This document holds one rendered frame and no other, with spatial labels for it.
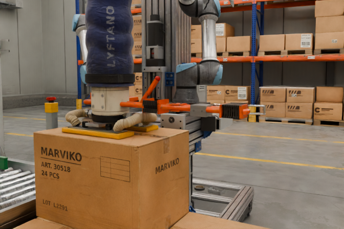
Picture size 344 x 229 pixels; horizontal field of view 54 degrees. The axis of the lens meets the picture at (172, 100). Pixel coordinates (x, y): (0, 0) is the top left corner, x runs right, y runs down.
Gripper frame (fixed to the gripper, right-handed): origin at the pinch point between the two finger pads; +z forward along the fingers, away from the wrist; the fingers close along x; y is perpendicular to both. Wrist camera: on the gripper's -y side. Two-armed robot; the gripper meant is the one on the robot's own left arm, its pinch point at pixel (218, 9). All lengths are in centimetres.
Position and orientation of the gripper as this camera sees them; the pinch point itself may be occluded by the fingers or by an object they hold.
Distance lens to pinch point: 172.4
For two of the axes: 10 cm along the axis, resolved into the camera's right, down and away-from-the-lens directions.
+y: -4.3, 0.7, -9.0
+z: 0.0, 10.0, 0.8
